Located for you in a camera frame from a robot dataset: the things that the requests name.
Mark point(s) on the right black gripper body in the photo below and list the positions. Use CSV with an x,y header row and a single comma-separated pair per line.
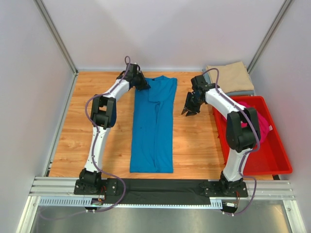
x,y
193,101

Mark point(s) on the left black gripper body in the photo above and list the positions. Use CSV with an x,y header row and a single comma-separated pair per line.
x,y
140,81

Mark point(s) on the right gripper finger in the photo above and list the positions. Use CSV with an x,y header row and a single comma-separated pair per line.
x,y
192,110
187,102

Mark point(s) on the blue t-shirt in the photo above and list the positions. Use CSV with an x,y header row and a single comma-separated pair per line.
x,y
152,136

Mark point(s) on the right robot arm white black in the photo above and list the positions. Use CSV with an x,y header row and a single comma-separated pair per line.
x,y
242,132

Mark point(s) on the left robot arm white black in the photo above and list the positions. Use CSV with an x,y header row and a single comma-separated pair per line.
x,y
101,111

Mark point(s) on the grey-blue folded t-shirt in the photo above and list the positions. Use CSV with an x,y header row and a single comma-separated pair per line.
x,y
211,80

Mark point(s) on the beige folded t-shirt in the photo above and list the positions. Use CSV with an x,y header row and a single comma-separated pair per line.
x,y
234,79

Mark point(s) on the pink t-shirt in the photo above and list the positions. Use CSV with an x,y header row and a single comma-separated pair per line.
x,y
264,126

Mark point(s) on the red plastic bin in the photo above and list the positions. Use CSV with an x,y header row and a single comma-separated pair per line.
x,y
272,158

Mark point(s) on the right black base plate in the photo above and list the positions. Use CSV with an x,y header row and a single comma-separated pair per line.
x,y
223,188

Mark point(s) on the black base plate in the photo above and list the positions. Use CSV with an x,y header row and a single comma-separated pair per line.
x,y
223,188
109,187

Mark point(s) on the left aluminium corner post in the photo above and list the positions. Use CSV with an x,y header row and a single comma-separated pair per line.
x,y
55,33

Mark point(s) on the aluminium corner post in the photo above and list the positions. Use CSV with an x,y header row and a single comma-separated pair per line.
x,y
270,33
55,33

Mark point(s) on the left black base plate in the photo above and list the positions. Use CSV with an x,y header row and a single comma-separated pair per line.
x,y
109,187

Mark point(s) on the right aluminium corner post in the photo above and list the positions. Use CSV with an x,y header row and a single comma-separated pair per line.
x,y
270,33

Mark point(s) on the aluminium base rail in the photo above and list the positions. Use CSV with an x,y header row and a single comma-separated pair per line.
x,y
232,200

